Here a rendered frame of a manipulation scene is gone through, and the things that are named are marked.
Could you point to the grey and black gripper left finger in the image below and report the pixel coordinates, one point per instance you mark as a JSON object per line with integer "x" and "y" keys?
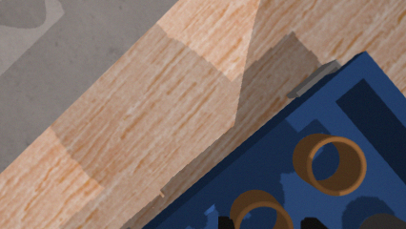
{"x": 225, "y": 223}

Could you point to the blue plastic crate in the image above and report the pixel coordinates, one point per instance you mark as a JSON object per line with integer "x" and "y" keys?
{"x": 360, "y": 102}

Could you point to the bronze bushing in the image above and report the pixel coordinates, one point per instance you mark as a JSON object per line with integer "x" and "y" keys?
{"x": 257, "y": 198}
{"x": 351, "y": 169}

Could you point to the grey block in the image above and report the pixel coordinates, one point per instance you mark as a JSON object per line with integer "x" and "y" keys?
{"x": 305, "y": 85}

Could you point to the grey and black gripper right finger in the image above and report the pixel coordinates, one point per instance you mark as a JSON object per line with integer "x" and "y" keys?
{"x": 312, "y": 223}

